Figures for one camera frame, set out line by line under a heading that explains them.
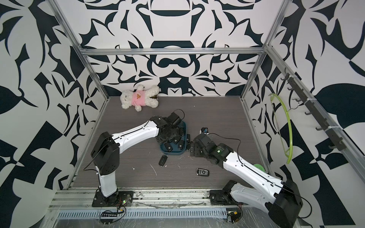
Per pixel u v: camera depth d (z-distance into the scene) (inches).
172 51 36.8
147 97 43.7
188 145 34.6
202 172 32.3
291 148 25.1
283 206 15.0
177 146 36.4
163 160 34.1
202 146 23.8
